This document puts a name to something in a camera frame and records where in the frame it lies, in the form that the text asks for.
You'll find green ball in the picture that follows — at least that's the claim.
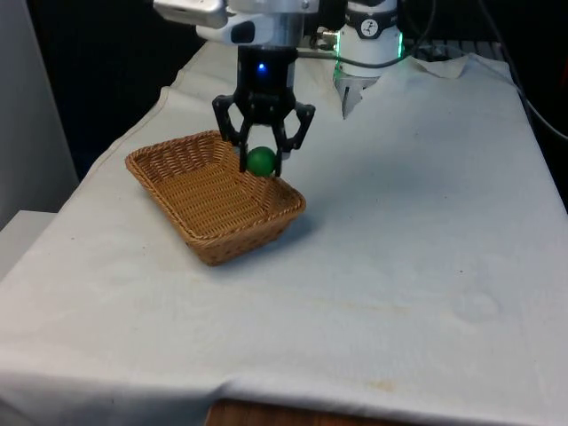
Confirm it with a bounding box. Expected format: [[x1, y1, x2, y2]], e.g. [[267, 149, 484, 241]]
[[246, 146, 277, 178]]

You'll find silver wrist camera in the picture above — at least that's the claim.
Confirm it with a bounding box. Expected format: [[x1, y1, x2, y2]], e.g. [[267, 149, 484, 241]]
[[153, 0, 228, 28]]

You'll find brown wicker basket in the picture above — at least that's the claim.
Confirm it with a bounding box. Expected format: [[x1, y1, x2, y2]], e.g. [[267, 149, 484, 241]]
[[124, 130, 307, 267]]

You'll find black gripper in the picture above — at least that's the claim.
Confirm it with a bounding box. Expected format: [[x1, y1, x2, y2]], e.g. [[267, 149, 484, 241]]
[[211, 44, 317, 178]]

